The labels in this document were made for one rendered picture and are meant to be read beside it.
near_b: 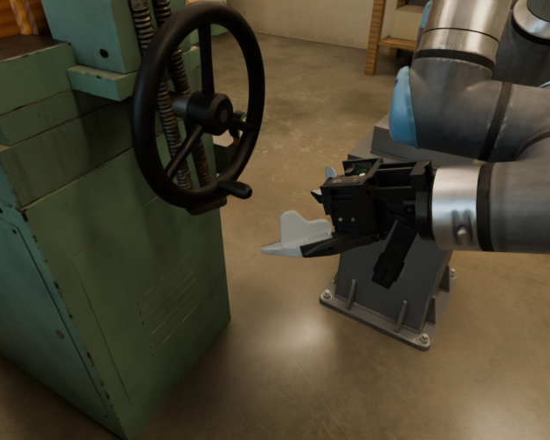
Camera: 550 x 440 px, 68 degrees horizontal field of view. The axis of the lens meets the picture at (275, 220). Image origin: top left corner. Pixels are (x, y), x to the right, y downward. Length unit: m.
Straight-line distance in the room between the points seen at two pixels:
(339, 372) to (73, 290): 0.77
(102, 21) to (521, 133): 0.51
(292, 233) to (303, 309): 0.90
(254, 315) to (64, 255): 0.76
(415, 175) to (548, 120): 0.15
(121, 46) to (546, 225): 0.52
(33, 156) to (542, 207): 0.61
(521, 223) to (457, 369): 0.96
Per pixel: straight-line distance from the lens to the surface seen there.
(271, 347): 1.29
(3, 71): 0.63
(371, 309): 1.37
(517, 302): 1.61
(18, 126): 0.64
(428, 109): 0.51
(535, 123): 0.51
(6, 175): 0.65
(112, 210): 0.78
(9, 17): 0.75
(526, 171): 0.44
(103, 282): 0.83
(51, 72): 0.66
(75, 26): 0.66
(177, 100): 0.64
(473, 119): 0.51
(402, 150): 1.05
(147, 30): 0.61
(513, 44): 1.01
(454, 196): 0.43
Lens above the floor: 1.05
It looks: 37 degrees down
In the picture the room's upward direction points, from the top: straight up
